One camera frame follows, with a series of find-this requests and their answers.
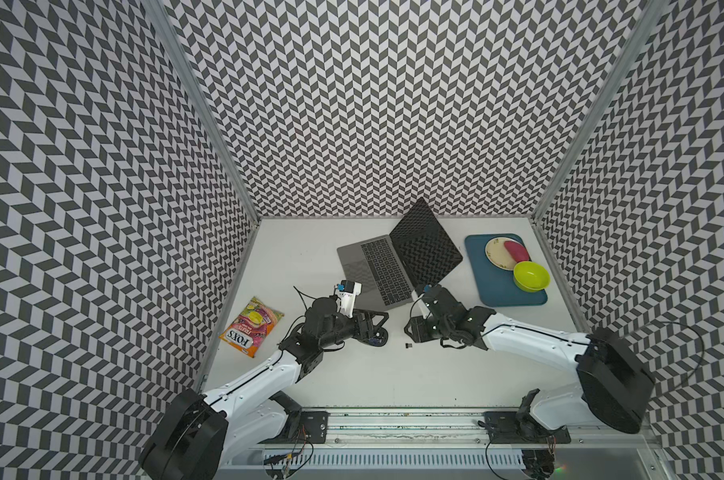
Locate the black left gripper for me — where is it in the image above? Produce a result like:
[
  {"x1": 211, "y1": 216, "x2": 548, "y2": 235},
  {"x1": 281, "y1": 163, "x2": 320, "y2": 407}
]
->
[{"x1": 319, "y1": 307, "x2": 388, "y2": 349}]

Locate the grey laptop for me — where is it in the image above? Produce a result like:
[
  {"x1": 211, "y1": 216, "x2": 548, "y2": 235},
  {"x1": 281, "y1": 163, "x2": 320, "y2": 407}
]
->
[{"x1": 337, "y1": 198, "x2": 463, "y2": 311}]

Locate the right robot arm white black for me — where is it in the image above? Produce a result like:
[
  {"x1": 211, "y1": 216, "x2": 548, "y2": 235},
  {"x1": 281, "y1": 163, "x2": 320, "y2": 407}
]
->
[{"x1": 405, "y1": 285, "x2": 656, "y2": 441}]

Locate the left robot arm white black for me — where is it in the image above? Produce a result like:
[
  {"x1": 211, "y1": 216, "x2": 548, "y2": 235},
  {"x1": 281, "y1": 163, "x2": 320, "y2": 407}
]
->
[{"x1": 139, "y1": 295, "x2": 389, "y2": 479}]

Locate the teal tray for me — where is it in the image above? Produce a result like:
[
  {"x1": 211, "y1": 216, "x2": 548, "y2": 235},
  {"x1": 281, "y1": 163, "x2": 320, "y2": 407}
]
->
[{"x1": 464, "y1": 233, "x2": 549, "y2": 307}]

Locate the beige plate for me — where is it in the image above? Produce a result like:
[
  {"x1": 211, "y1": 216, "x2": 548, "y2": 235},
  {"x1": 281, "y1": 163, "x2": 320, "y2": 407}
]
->
[{"x1": 485, "y1": 237, "x2": 519, "y2": 271}]

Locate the Fox's candy bag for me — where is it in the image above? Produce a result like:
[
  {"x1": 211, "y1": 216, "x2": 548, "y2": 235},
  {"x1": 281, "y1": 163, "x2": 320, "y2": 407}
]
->
[{"x1": 219, "y1": 297, "x2": 284, "y2": 358}]

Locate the lime green bowl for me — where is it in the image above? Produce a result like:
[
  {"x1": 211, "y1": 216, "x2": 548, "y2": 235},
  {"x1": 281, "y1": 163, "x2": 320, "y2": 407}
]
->
[{"x1": 513, "y1": 261, "x2": 551, "y2": 293}]

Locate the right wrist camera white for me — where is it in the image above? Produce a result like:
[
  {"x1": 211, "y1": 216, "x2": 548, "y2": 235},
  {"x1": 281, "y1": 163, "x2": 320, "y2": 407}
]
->
[{"x1": 409, "y1": 296, "x2": 430, "y2": 318}]

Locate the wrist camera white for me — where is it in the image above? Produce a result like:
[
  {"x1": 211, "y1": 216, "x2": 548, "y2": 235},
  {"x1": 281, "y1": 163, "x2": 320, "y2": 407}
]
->
[
  {"x1": 336, "y1": 280, "x2": 362, "y2": 318},
  {"x1": 409, "y1": 296, "x2": 430, "y2": 318}
]

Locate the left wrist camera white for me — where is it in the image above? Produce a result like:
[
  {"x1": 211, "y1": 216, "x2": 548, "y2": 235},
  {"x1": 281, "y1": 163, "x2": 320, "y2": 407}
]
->
[{"x1": 336, "y1": 280, "x2": 362, "y2": 318}]

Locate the aluminium front rail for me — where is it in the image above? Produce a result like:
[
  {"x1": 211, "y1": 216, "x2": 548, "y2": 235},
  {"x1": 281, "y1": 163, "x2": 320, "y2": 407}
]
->
[{"x1": 157, "y1": 407, "x2": 660, "y2": 450}]

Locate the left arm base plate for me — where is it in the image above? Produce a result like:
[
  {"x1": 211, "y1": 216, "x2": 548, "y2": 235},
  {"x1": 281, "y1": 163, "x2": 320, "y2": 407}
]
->
[{"x1": 273, "y1": 411, "x2": 330, "y2": 444}]

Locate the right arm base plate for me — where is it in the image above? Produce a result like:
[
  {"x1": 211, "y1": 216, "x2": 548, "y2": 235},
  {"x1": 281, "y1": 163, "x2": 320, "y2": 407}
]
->
[{"x1": 483, "y1": 410, "x2": 572, "y2": 445}]

